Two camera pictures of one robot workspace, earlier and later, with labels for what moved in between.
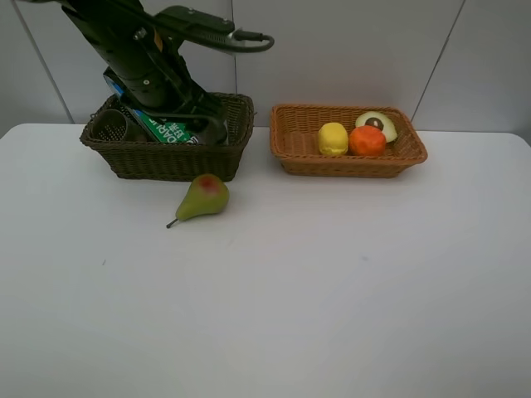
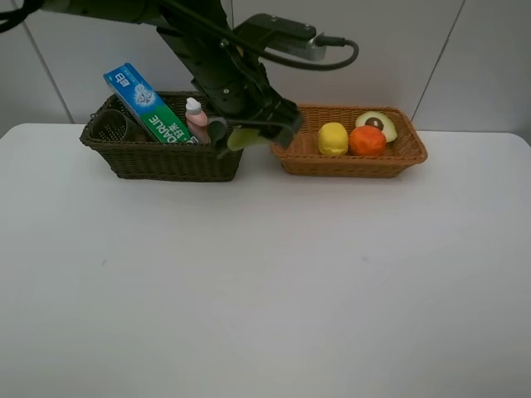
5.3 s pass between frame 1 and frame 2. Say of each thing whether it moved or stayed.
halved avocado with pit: stayed
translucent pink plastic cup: stayed
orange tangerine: stayed
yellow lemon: stayed
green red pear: moved
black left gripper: moved
